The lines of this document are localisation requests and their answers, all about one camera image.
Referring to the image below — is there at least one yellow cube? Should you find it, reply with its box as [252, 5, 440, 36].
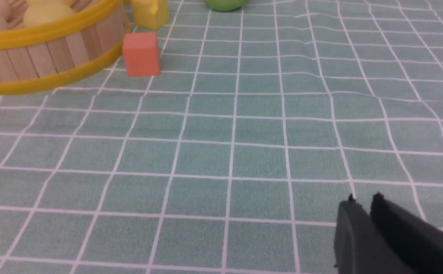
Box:
[131, 0, 170, 30]

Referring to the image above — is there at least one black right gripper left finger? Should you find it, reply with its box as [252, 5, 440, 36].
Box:
[333, 194, 414, 274]

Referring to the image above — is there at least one green checkered tablecloth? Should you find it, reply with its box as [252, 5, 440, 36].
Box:
[0, 0, 443, 274]

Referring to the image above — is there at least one green apple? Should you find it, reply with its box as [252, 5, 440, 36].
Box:
[205, 0, 247, 12]

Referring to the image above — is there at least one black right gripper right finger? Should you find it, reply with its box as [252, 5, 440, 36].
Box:
[370, 192, 443, 274]

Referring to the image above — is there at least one bamboo steamer tray yellow rim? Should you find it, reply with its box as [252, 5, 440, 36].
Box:
[0, 0, 130, 95]

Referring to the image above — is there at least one yellow bun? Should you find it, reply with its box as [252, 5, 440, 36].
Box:
[22, 0, 76, 28]

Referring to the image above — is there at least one orange cube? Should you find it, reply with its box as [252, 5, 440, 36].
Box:
[122, 32, 162, 77]

